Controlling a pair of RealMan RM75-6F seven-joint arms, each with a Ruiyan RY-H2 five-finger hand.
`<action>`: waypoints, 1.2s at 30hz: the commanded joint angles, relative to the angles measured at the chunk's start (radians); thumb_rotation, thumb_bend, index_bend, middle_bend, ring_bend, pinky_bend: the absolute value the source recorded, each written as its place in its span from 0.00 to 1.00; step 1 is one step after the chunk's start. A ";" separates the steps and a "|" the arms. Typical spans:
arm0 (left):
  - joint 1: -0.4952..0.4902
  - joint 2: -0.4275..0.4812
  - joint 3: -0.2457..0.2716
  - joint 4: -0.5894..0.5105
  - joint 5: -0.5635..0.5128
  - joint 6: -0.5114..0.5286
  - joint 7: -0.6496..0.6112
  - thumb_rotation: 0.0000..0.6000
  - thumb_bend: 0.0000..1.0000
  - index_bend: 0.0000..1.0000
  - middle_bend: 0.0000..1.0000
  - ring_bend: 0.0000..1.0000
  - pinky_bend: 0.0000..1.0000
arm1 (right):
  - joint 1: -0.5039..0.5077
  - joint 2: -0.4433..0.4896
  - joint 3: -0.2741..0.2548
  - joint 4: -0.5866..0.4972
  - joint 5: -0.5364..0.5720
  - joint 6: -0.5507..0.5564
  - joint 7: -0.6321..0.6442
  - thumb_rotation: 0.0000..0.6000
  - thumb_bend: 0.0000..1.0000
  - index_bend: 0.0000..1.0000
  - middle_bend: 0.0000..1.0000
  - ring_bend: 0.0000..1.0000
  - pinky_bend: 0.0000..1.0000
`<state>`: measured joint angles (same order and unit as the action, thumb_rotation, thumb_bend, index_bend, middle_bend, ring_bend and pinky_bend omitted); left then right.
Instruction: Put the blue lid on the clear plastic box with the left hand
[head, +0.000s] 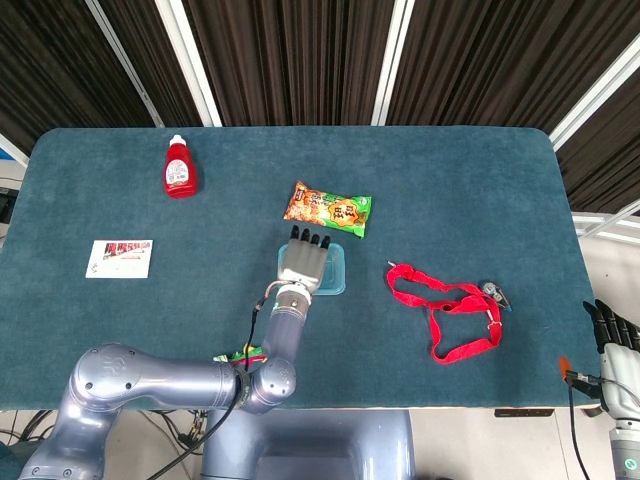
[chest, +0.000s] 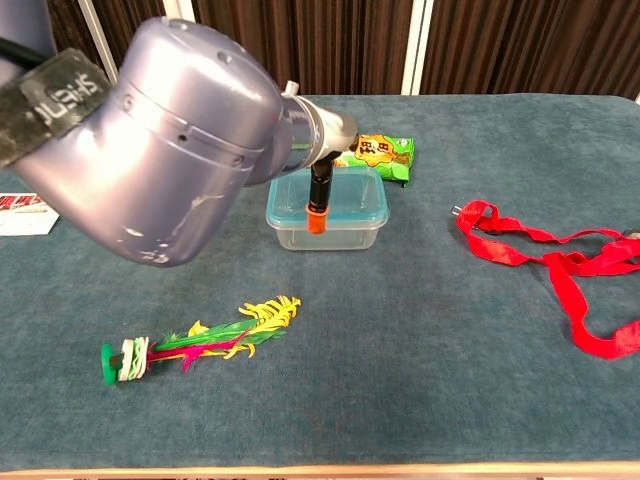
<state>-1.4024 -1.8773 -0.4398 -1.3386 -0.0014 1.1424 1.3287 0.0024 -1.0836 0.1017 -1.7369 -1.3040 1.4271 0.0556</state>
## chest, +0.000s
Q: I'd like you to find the dark brown curtain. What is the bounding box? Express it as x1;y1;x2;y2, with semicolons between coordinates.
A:
0;0;640;101

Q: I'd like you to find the colourful feather shuttlecock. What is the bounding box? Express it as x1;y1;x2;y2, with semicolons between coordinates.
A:
100;295;302;389

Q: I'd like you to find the white red printed card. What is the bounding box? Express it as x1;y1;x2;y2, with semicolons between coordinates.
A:
0;192;60;237

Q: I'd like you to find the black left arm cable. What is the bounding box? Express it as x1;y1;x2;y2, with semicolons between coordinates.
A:
0;35;51;69

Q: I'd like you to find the blue plastic lid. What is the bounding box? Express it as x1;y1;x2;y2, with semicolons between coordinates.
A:
265;167;391;230

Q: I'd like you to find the teal table cloth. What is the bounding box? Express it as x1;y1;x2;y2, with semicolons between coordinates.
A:
0;93;640;474

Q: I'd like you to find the wide white frame post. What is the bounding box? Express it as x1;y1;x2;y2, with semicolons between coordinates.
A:
164;0;197;25
399;0;435;96

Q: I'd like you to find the red fabric strap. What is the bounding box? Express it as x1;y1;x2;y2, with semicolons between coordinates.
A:
452;199;640;361

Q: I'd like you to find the clear plastic container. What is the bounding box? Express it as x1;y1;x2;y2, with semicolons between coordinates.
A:
272;172;389;251

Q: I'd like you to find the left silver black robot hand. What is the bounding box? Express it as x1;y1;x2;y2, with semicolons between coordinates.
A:
305;107;360;235

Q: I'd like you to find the thin white frame post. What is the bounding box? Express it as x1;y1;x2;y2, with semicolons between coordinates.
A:
74;0;121;84

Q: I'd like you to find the green orange snack bag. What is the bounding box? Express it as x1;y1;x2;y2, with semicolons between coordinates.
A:
334;133;417;189

